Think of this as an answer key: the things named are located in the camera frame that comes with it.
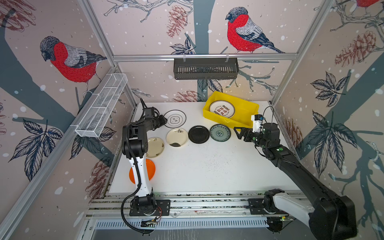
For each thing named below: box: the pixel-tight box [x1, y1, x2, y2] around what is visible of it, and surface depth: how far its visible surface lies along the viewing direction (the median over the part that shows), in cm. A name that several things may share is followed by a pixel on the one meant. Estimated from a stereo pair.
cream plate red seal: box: [146, 137, 165, 158], surface depth 97 cm
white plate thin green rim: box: [163, 109, 187, 129], surface depth 113 cm
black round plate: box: [188, 125, 210, 144], surface depth 103 cm
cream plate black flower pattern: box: [166, 128, 189, 148], surface depth 103 cm
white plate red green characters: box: [209, 100, 235, 119], surface depth 116 cm
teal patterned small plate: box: [209, 124, 231, 142], surface depth 106 cm
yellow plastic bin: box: [202, 91, 260, 128], surface depth 116 cm
